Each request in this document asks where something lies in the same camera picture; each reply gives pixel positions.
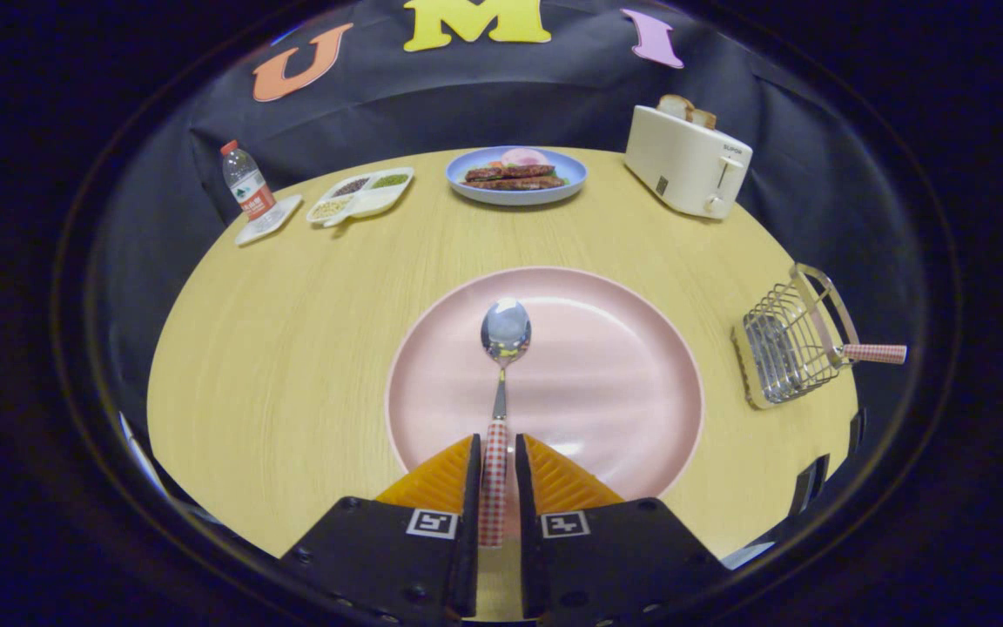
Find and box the brown meat strip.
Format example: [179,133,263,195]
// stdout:
[465,165,556,182]
[467,177,565,191]

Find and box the fork with red checked handle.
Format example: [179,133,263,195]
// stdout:
[832,343,908,366]

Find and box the metal wire basket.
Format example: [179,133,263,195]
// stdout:
[731,263,859,410]

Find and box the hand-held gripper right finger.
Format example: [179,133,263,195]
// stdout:
[515,434,729,627]

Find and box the cream toaster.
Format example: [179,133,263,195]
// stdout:
[624,104,754,219]

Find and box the spoon with red checked handle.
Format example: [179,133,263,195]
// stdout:
[477,298,533,548]

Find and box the white divided dish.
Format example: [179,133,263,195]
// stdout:
[306,167,415,229]

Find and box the clear water bottle red label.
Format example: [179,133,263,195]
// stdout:
[220,140,277,220]

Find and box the white square coaster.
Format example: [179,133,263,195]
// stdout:
[234,193,304,246]

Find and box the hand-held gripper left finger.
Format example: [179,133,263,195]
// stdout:
[279,434,482,627]

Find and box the blue plate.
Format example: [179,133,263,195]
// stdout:
[446,145,589,206]

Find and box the black backdrop cloth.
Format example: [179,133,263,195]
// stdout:
[88,0,929,558]

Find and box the pink plate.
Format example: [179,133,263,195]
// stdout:
[384,266,704,515]

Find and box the black chair frame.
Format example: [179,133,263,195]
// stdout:
[789,409,868,519]

